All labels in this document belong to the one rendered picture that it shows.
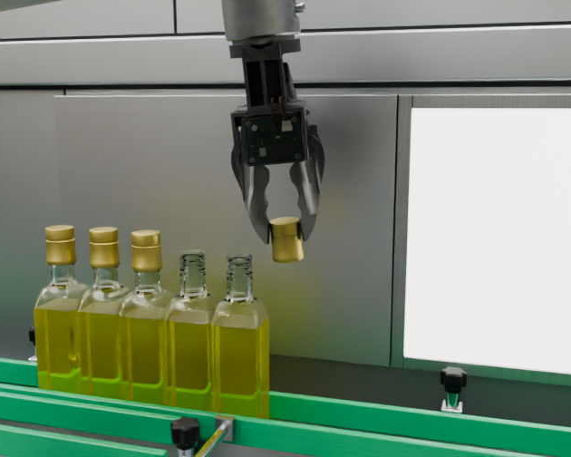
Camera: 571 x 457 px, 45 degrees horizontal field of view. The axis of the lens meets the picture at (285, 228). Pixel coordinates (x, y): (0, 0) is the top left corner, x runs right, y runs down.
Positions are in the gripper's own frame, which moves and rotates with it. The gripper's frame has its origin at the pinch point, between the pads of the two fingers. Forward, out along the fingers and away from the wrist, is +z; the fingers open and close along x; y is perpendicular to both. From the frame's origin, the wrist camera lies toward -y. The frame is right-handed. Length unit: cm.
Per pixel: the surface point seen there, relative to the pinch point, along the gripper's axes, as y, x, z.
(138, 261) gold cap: -1.3, -17.5, 2.9
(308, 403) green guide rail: -0.1, 0.6, 21.8
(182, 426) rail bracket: 16.3, -10.2, 14.0
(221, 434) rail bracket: 8.2, -8.4, 20.2
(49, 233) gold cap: -4.2, -28.6, -0.5
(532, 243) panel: -5.4, 28.1, 5.7
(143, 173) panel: -16.8, -19.8, -4.5
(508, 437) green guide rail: 5.0, 22.5, 24.4
